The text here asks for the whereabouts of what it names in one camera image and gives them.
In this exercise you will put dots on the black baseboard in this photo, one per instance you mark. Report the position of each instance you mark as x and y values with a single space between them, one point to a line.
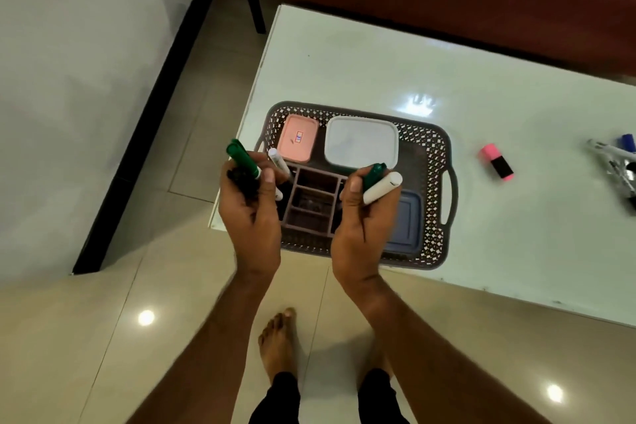
148 115

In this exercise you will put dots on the white lidded container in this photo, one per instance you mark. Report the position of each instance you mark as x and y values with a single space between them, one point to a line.
360 140

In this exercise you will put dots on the person's right foot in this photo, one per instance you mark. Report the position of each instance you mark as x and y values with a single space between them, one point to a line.
373 361

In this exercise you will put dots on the grey-blue square lidded container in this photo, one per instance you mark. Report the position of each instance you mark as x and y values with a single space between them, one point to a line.
405 225

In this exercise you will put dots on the person's right hand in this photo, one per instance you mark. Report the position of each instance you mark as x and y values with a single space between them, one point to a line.
358 250

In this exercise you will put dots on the pink plastic pen organizer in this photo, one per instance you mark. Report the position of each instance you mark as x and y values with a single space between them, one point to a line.
305 232

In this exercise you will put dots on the grey perforated plastic basket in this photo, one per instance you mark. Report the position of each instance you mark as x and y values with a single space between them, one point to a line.
432 220

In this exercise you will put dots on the person's left forearm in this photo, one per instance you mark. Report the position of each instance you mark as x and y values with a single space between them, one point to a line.
208 364

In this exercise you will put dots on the person's right forearm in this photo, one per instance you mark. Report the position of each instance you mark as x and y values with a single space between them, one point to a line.
437 369

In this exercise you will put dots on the pink highlighter marker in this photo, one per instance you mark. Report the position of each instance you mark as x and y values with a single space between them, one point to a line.
489 153

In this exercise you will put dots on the person's foot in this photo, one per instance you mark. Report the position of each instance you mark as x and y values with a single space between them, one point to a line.
278 344
373 361

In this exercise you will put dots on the person's left hand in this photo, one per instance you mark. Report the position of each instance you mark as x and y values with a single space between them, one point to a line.
253 235

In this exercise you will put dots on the small pink box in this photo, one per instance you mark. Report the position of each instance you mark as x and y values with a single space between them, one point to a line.
290 148

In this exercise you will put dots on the person's left foot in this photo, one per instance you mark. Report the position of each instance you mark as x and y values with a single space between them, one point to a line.
278 344

